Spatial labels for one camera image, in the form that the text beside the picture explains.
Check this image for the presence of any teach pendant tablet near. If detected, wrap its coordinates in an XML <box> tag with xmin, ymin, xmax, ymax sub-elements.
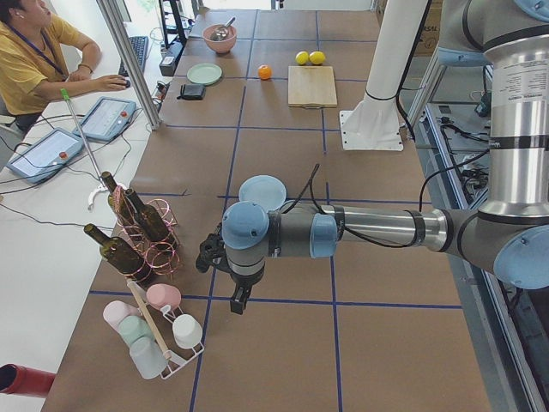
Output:
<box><xmin>7</xmin><ymin>128</ymin><xmax>84</xmax><ymax>184</ymax></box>

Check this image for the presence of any aluminium frame post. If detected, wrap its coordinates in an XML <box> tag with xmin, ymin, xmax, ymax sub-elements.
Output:
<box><xmin>96</xmin><ymin>0</ymin><xmax>161</xmax><ymax>130</ymax></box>

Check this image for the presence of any black keyboard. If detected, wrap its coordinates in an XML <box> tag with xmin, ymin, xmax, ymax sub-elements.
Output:
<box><xmin>124</xmin><ymin>35</ymin><xmax>148</xmax><ymax>72</ymax></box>

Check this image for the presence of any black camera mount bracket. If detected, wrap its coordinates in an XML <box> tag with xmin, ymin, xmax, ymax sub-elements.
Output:
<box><xmin>195</xmin><ymin>223</ymin><xmax>230</xmax><ymax>273</ymax></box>

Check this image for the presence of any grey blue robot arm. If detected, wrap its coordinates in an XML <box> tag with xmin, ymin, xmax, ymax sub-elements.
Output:
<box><xmin>216</xmin><ymin>1</ymin><xmax>548</xmax><ymax>314</ymax></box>

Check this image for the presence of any copper wire bottle rack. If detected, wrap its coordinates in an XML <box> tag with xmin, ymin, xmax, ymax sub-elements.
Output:
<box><xmin>117</xmin><ymin>194</ymin><xmax>180</xmax><ymax>280</ymax></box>

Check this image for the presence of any pink bowl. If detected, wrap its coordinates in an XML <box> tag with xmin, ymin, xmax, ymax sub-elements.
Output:
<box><xmin>202</xmin><ymin>24</ymin><xmax>237</xmax><ymax>54</ymax></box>

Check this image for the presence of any grabber stick green tip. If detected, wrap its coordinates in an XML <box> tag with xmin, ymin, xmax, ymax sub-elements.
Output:
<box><xmin>60</xmin><ymin>88</ymin><xmax>108</xmax><ymax>211</ymax></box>

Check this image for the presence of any dark wine bottle middle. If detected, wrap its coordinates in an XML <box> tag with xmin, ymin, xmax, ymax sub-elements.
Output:
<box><xmin>124</xmin><ymin>188</ymin><xmax>178</xmax><ymax>249</ymax></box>

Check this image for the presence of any pale pink cup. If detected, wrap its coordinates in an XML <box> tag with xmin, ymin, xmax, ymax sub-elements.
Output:
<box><xmin>103</xmin><ymin>300</ymin><xmax>141</xmax><ymax>331</ymax></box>

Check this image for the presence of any pale green cup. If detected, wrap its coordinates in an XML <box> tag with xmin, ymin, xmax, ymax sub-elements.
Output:
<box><xmin>118</xmin><ymin>315</ymin><xmax>148</xmax><ymax>347</ymax></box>

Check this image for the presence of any white wire cup rack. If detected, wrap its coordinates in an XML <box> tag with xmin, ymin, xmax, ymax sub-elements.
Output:
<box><xmin>127</xmin><ymin>282</ymin><xmax>204</xmax><ymax>380</ymax></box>

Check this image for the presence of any metal scoop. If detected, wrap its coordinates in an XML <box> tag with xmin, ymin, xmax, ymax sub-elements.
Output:
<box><xmin>209</xmin><ymin>16</ymin><xmax>236</xmax><ymax>41</ymax></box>

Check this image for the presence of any teach pendant tablet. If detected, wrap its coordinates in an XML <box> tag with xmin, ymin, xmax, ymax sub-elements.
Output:
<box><xmin>7</xmin><ymin>128</ymin><xmax>84</xmax><ymax>184</ymax></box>
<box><xmin>79</xmin><ymin>97</ymin><xmax>137</xmax><ymax>142</ymax></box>

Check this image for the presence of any pink cup on rack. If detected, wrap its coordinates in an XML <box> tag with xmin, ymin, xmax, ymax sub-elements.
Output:
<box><xmin>146</xmin><ymin>283</ymin><xmax>182</xmax><ymax>310</ymax></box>

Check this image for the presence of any light green plate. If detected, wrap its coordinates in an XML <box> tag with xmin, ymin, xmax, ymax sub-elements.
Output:
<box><xmin>187</xmin><ymin>63</ymin><xmax>223</xmax><ymax>86</ymax></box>

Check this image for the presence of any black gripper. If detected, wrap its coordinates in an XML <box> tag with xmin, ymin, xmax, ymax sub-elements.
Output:
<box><xmin>226</xmin><ymin>251</ymin><xmax>264</xmax><ymax>313</ymax></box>

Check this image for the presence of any pale blue cup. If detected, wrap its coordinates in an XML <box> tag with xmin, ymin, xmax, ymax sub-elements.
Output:
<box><xmin>130</xmin><ymin>336</ymin><xmax>168</xmax><ymax>379</ymax></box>

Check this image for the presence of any dark wine bottle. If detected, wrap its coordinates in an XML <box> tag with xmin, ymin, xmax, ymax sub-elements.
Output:
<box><xmin>124</xmin><ymin>188</ymin><xmax>178</xmax><ymax>249</ymax></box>
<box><xmin>100</xmin><ymin>171</ymin><xmax>135</xmax><ymax>227</ymax></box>
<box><xmin>83</xmin><ymin>223</ymin><xmax>154</xmax><ymax>284</ymax></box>

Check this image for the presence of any teach pendant tablet far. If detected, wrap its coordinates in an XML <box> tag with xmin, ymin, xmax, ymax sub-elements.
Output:
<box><xmin>79</xmin><ymin>97</ymin><xmax>137</xmax><ymax>142</ymax></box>

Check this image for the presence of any yellow lemon near board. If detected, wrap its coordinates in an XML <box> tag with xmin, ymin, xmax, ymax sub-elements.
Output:
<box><xmin>295</xmin><ymin>51</ymin><xmax>310</xmax><ymax>66</ymax></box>

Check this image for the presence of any light blue plate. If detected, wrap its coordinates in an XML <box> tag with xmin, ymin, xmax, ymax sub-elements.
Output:
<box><xmin>238</xmin><ymin>175</ymin><xmax>287</xmax><ymax>212</ymax></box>

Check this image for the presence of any dark wine bottle front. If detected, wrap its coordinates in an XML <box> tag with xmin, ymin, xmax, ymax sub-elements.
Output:
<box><xmin>83</xmin><ymin>223</ymin><xmax>154</xmax><ymax>284</ymax></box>

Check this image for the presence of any white cup on rack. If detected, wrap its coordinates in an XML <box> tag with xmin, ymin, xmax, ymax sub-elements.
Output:
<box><xmin>172</xmin><ymin>314</ymin><xmax>202</xmax><ymax>349</ymax></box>

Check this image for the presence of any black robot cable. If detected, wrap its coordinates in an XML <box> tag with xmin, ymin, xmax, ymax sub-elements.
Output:
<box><xmin>278</xmin><ymin>162</ymin><xmax>490</xmax><ymax>249</ymax></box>

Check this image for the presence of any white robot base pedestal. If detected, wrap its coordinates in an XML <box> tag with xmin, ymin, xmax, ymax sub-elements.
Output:
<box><xmin>340</xmin><ymin>0</ymin><xmax>430</xmax><ymax>151</ymax></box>

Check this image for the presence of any dark wine bottle back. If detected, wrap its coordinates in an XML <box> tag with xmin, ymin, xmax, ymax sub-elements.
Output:
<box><xmin>100</xmin><ymin>171</ymin><xmax>135</xmax><ymax>227</ymax></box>

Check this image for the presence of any person in yellow shirt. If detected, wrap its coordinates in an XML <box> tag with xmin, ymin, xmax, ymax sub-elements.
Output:
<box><xmin>1</xmin><ymin>1</ymin><xmax>127</xmax><ymax>132</ymax></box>

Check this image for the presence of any orange fruit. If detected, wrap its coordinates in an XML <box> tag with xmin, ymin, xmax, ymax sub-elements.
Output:
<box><xmin>257</xmin><ymin>64</ymin><xmax>273</xmax><ymax>81</ymax></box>

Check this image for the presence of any yellow lemon far side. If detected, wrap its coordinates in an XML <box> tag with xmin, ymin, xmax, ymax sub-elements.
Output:
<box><xmin>309</xmin><ymin>51</ymin><xmax>326</xmax><ymax>65</ymax></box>

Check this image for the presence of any dark grey folded cloth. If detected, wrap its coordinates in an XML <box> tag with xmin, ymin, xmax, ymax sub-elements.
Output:
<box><xmin>178</xmin><ymin>83</ymin><xmax>206</xmax><ymax>100</ymax></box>

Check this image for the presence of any wooden cutting board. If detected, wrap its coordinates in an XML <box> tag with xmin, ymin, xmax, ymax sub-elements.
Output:
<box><xmin>287</xmin><ymin>66</ymin><xmax>338</xmax><ymax>107</ymax></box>

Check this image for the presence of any red cylinder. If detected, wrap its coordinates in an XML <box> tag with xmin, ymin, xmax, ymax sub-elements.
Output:
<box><xmin>1</xmin><ymin>364</ymin><xmax>56</xmax><ymax>398</ymax></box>

